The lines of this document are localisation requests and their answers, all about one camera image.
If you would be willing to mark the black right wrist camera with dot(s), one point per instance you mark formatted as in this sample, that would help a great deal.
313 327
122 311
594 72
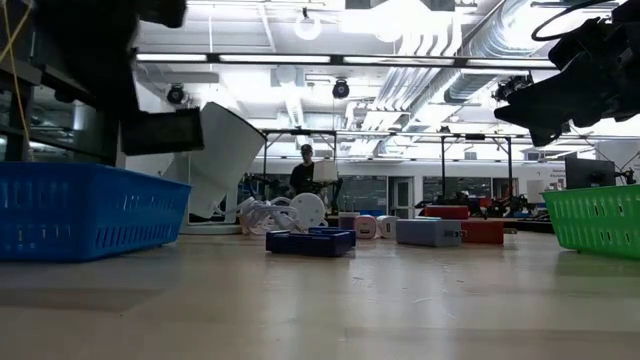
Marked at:
585 45

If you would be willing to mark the black aluminium table frame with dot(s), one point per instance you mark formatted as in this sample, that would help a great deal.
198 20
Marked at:
530 226

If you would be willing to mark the grey glass door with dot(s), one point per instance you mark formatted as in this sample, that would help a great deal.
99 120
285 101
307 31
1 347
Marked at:
402 197

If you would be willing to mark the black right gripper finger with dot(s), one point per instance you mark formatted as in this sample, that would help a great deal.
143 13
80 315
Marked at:
550 134
540 102

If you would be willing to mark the black ceiling track light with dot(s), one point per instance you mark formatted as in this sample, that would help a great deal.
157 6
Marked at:
512 87

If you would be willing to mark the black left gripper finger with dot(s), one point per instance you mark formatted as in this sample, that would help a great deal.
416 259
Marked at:
115 80

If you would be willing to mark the person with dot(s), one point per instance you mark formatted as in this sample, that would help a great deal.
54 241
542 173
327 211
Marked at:
301 177

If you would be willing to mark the purple white charger cube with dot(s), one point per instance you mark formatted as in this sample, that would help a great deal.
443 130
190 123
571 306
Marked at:
347 220

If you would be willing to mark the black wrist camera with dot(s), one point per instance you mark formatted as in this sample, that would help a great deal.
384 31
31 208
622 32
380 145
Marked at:
585 45
162 12

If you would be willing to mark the long ceiling light strip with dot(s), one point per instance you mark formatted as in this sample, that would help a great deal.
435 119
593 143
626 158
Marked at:
275 58

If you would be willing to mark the grey-blue power adapter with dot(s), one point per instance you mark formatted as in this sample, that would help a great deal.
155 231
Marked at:
427 232

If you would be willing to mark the dark blue box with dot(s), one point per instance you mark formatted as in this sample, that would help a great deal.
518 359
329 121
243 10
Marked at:
300 245

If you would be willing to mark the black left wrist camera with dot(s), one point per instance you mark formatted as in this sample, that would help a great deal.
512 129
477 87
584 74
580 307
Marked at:
162 12

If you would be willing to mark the blue plastic basket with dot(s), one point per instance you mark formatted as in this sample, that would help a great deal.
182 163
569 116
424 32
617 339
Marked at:
75 210

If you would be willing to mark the red box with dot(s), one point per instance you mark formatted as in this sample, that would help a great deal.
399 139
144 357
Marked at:
482 232
445 212

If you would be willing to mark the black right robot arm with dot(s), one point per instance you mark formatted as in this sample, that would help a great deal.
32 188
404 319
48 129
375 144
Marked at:
632 75

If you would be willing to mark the white desk lamp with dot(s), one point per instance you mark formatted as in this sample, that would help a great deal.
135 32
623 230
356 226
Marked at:
220 155

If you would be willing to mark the white background lampshade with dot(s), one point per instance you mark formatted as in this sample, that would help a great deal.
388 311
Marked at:
325 171

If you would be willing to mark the black background gantry frame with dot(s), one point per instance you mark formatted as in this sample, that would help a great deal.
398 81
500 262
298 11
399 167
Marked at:
442 165

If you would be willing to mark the black computer monitor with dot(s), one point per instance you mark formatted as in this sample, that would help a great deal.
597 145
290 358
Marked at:
590 172

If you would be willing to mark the black ceiling spot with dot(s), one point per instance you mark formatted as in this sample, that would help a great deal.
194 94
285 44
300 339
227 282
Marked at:
176 95
341 90

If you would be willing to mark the green plastic basket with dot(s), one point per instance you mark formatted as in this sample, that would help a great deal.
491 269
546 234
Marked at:
595 220

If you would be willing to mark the pink charger cube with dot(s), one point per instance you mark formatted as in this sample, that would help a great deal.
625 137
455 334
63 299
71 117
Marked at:
365 227

